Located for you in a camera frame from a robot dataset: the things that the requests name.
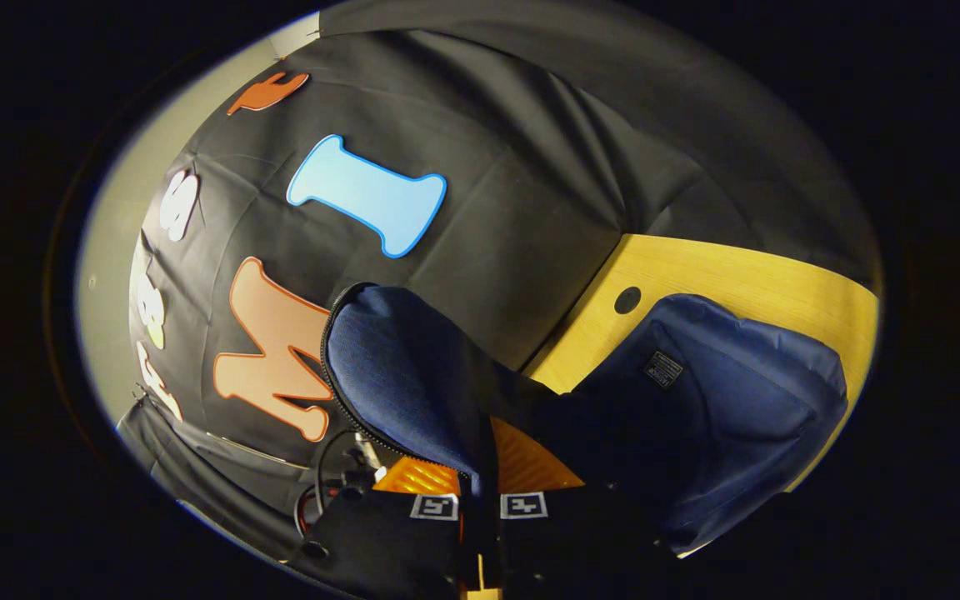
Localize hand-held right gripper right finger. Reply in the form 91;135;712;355
490;415;685;600

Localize black cable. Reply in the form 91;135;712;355
292;427;364;534

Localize black backdrop cloth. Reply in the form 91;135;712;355
117;0;885;568

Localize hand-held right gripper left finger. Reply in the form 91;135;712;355
284;454;481;600

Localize blue schoolbag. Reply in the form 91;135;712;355
320;282;850;558

